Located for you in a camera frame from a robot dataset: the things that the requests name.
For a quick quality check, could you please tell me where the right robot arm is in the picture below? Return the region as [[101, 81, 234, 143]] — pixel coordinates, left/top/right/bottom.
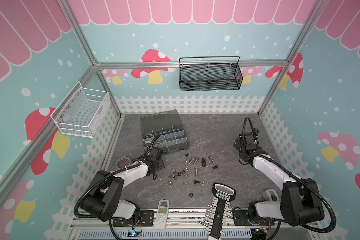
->
[[235, 117, 337, 234]]

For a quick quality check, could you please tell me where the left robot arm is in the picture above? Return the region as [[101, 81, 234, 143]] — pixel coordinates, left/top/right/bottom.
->
[[74, 135, 164, 226]]

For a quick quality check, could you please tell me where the grey plastic organizer box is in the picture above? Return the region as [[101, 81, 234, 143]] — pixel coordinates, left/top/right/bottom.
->
[[140, 110, 190, 155]]

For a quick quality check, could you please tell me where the brown tape roll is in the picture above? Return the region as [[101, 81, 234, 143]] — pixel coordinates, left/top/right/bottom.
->
[[115, 156, 132, 169]]

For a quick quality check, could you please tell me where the white remote control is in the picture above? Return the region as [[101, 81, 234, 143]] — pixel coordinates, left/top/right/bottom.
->
[[154, 200, 170, 230]]

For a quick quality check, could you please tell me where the black socket wrench rack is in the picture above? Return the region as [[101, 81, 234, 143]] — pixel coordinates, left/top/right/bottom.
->
[[198, 183, 236, 240]]

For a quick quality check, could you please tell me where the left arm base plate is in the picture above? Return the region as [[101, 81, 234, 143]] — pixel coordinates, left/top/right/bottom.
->
[[112, 211, 155, 228]]

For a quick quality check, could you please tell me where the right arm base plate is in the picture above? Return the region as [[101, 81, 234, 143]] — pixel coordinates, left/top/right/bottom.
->
[[232, 208, 275, 227]]

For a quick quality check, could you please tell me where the black mesh wall basket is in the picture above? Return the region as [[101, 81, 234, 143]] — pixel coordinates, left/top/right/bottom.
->
[[179, 56, 244, 92]]

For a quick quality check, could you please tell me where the white wire wall basket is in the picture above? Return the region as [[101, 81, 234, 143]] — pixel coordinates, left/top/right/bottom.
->
[[51, 82, 111, 138]]

